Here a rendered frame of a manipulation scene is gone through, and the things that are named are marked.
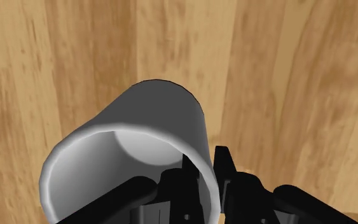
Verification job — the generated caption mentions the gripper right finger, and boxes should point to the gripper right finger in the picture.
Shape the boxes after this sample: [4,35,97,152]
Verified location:
[213,145,358,224]

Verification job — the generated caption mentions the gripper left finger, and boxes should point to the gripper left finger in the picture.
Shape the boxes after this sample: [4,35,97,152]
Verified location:
[56,154,205,224]

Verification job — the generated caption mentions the grey cup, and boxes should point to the grey cup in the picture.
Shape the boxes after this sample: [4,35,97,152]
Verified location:
[39,79,221,224]

